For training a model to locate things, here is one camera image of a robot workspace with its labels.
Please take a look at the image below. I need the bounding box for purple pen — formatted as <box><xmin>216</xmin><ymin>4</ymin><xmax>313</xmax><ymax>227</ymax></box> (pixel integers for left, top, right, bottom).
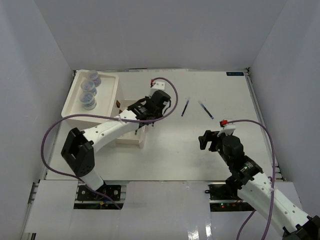
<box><xmin>180</xmin><ymin>97</ymin><xmax>191</xmax><ymax>117</ymax></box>

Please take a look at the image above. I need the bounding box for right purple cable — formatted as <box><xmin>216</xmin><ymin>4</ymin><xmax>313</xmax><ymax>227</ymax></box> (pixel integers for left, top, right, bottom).
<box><xmin>228</xmin><ymin>119</ymin><xmax>277</xmax><ymax>240</ymax></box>

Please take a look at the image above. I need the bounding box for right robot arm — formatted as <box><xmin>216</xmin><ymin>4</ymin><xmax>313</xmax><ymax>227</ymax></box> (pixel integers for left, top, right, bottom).
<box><xmin>198</xmin><ymin>130</ymin><xmax>320</xmax><ymax>240</ymax></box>

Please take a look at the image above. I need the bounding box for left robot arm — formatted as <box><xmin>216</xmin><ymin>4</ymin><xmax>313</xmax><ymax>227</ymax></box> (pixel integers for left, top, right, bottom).
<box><xmin>61</xmin><ymin>90</ymin><xmax>171</xmax><ymax>200</ymax></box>

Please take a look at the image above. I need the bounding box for top brown drawer handle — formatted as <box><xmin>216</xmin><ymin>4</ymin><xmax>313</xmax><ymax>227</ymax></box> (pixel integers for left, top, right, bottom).
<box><xmin>116</xmin><ymin>100</ymin><xmax>121</xmax><ymax>108</ymax></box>

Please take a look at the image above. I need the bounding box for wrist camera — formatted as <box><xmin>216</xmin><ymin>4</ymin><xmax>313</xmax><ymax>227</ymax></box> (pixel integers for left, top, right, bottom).
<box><xmin>217</xmin><ymin>119</ymin><xmax>236</xmax><ymax>137</ymax></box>
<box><xmin>150</xmin><ymin>79</ymin><xmax>166</xmax><ymax>91</ymax></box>

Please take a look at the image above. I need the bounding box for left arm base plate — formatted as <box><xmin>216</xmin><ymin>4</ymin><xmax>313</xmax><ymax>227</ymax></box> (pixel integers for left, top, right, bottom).
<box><xmin>73</xmin><ymin>184</ymin><xmax>126</xmax><ymax>210</ymax></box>

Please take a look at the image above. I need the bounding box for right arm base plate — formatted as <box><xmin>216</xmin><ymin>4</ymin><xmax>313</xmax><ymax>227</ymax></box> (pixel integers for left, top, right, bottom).
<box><xmin>204</xmin><ymin>183</ymin><xmax>254</xmax><ymax>213</ymax></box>

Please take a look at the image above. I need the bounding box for blue table label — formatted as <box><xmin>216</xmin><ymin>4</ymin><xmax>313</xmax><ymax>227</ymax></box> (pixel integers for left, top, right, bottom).
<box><xmin>226</xmin><ymin>71</ymin><xmax>244</xmax><ymax>76</ymax></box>

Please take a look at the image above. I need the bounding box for blue pen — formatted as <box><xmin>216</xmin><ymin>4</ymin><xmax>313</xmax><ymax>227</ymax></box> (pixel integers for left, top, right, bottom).
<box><xmin>198</xmin><ymin>100</ymin><xmax>214</xmax><ymax>120</ymax></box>

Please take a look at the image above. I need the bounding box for clear jar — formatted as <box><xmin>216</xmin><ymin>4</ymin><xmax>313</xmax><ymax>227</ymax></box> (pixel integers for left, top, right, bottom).
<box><xmin>80</xmin><ymin>79</ymin><xmax>97</xmax><ymax>96</ymax></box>
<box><xmin>79</xmin><ymin>92</ymin><xmax>97</xmax><ymax>110</ymax></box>
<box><xmin>86</xmin><ymin>70</ymin><xmax>102</xmax><ymax>87</ymax></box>

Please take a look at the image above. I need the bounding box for white bottom drawer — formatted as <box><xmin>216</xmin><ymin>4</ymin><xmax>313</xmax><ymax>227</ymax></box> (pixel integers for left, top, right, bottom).
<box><xmin>115</xmin><ymin>99</ymin><xmax>146</xmax><ymax>149</ymax></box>

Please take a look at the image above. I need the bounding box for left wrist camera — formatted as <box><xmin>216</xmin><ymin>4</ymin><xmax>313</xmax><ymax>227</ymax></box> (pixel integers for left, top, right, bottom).
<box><xmin>150</xmin><ymin>79</ymin><xmax>166</xmax><ymax>91</ymax></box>

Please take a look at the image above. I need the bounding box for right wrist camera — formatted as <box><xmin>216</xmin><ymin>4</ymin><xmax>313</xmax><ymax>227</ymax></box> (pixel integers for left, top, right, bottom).
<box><xmin>217</xmin><ymin>119</ymin><xmax>236</xmax><ymax>137</ymax></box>

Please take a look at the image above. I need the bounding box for white three-drawer storage box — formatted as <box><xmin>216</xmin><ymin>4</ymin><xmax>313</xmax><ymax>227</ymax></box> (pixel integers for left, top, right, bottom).
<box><xmin>61</xmin><ymin>69</ymin><xmax>124</xmax><ymax>117</ymax></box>

